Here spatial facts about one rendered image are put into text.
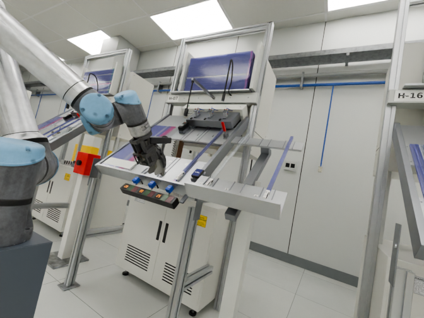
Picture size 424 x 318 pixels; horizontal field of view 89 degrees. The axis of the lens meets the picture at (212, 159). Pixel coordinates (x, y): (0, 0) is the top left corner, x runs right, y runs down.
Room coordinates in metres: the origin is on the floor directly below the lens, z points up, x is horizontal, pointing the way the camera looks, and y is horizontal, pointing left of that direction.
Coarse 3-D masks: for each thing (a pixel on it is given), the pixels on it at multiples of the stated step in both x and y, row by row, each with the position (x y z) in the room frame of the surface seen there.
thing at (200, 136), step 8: (168, 120) 1.65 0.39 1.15; (176, 120) 1.62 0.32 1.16; (184, 120) 1.59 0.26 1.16; (192, 128) 1.44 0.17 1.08; (200, 128) 1.42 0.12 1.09; (208, 128) 1.39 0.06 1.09; (216, 128) 1.37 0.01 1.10; (232, 128) 1.33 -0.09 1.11; (176, 136) 1.40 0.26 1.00; (184, 136) 1.37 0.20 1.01; (192, 136) 1.35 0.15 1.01; (200, 136) 1.33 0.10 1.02; (208, 136) 1.31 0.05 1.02; (216, 144) 1.29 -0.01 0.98
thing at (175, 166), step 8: (168, 160) 1.18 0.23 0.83; (176, 160) 1.17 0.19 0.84; (184, 160) 1.15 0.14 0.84; (136, 168) 1.18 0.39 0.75; (144, 168) 1.17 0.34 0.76; (168, 168) 1.12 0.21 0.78; (176, 168) 1.10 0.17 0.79; (192, 168) 1.07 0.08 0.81; (200, 168) 1.06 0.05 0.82; (168, 176) 1.07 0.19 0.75; (176, 176) 1.05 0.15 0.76; (184, 176) 1.04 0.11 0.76
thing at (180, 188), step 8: (104, 168) 1.25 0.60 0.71; (112, 168) 1.20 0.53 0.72; (120, 168) 1.17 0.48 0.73; (112, 176) 1.26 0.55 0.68; (120, 176) 1.21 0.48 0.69; (128, 176) 1.16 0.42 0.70; (136, 176) 1.12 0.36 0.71; (144, 176) 1.07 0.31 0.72; (152, 176) 1.05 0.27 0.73; (144, 184) 1.13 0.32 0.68; (160, 184) 1.05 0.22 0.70; (168, 184) 1.01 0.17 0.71; (176, 184) 0.98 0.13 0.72; (176, 192) 1.02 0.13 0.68; (184, 192) 0.99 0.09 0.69
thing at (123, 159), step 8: (152, 128) 1.56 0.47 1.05; (160, 128) 1.53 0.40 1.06; (168, 128) 1.50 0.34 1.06; (176, 128) 1.47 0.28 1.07; (168, 136) 1.39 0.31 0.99; (128, 144) 1.42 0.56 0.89; (160, 144) 1.34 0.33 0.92; (120, 152) 1.36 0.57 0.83; (128, 152) 1.33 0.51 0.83; (112, 160) 1.29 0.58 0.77; (120, 160) 1.27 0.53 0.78; (128, 160) 1.25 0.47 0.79; (128, 168) 1.18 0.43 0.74
